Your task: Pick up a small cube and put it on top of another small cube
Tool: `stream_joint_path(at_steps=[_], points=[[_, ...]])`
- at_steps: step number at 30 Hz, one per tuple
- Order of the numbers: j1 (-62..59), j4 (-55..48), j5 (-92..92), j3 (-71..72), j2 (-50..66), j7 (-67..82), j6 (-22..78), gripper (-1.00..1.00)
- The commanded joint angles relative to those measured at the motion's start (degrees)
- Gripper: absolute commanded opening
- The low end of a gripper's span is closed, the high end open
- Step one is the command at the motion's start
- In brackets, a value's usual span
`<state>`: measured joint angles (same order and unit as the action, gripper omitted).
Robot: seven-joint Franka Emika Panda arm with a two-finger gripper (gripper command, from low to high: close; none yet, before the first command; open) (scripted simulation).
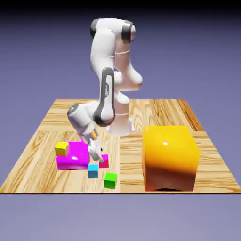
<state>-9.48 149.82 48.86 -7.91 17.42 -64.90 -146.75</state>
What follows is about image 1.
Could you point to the small cyan cube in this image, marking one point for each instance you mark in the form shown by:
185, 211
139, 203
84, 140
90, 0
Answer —
92, 171

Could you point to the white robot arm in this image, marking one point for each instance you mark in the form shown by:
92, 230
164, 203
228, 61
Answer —
105, 56

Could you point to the small green cube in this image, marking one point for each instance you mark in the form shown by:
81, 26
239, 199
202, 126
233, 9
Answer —
110, 180

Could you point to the large orange box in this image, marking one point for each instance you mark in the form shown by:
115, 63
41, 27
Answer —
169, 154

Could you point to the small yellow cube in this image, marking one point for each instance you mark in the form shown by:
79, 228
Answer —
61, 148

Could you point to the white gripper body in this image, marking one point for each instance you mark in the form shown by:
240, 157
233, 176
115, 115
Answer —
94, 149

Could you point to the large magenta box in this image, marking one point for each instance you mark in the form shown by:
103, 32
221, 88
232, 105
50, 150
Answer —
77, 156

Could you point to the small pink cube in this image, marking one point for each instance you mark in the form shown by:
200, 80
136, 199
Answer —
105, 162

